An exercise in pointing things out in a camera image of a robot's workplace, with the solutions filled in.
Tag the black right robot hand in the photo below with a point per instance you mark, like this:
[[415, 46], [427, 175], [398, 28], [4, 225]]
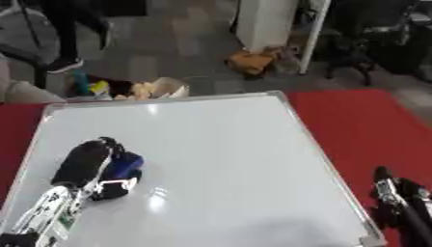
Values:
[[396, 196]]

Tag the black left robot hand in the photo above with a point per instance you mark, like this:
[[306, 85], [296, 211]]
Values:
[[84, 164]]

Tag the blue whiteboard eraser brush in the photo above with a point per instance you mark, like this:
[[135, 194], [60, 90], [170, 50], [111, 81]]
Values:
[[126, 164]]

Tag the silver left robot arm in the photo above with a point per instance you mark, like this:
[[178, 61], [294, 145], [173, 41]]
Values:
[[48, 214]]

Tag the person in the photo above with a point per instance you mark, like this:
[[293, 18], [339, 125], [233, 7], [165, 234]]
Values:
[[70, 32]]

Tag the black chair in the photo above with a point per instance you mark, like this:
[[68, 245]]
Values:
[[371, 41]]

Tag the white pole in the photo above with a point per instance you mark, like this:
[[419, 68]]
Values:
[[313, 37]]

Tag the tan cardboard box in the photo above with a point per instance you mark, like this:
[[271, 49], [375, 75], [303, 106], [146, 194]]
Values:
[[252, 61]]

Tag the white panel on stand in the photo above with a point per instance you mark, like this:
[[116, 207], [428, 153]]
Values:
[[264, 24]]

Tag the white whiteboard with silver frame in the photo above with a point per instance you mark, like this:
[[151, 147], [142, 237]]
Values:
[[191, 173]]

